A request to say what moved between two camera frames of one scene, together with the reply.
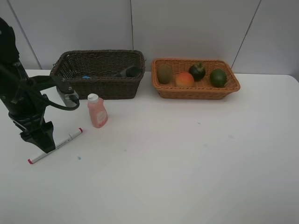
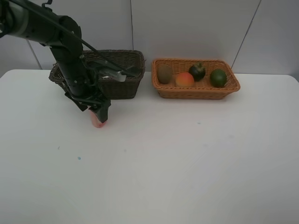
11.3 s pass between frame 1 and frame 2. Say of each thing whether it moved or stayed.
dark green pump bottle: stayed
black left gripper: moved
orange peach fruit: stayed
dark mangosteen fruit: stayed
